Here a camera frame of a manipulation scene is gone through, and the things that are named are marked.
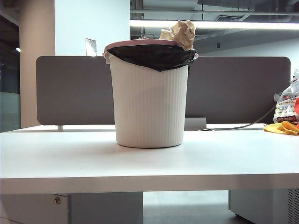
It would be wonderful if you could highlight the large brown paper ball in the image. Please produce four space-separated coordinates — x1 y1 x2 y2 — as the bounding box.
159 20 197 51

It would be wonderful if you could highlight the white ribbed trash can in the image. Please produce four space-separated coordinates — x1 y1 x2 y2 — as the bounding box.
107 52 190 149

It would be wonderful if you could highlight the black trash bag liner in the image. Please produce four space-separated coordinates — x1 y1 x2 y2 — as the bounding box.
107 45 197 72

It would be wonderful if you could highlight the grey desk divider panel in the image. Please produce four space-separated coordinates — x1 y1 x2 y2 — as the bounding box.
36 55 292 126

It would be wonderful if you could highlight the white drawer cabinet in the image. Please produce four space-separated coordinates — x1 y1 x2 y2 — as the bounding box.
0 192 143 224

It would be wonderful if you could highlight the long ceiling light strip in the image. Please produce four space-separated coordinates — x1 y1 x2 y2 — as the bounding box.
130 20 299 30

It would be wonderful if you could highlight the ceiling air vent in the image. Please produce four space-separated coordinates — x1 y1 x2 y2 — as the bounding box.
217 14 244 21

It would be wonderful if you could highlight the yellow cloth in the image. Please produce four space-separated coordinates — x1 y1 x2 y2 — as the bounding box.
263 120 299 136

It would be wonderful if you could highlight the printed clear plastic bag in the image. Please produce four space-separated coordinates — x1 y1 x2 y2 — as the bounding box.
273 69 299 124

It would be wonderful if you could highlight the white cabinet with vent grille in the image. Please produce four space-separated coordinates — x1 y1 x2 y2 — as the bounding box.
228 188 299 224

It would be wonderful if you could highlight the metal wall plate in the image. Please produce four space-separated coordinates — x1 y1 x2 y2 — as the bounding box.
85 38 98 57

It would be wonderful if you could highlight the grey cable on desk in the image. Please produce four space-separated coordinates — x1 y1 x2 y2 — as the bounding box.
198 105 278 131

